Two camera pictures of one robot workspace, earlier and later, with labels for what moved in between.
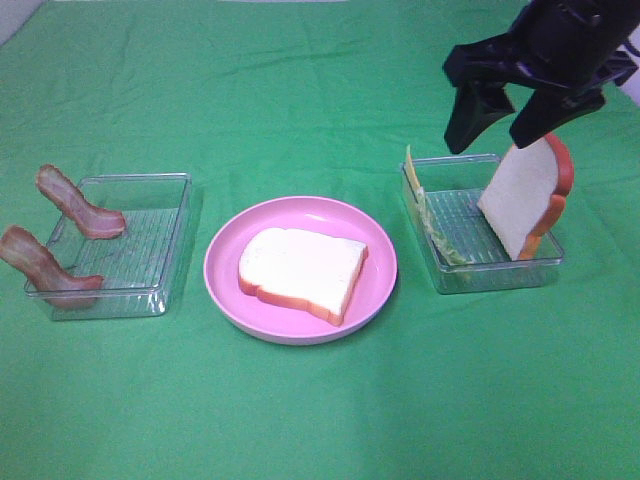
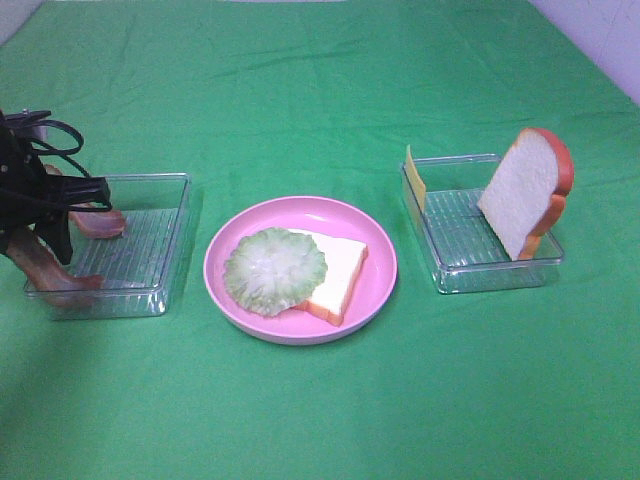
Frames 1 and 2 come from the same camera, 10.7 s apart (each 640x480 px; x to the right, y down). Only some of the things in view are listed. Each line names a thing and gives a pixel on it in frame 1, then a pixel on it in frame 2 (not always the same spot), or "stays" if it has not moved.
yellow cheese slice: [416, 187] stays
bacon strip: [97, 222] stays
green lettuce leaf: [451, 255] to [271, 270]
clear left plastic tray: [141, 269] stays
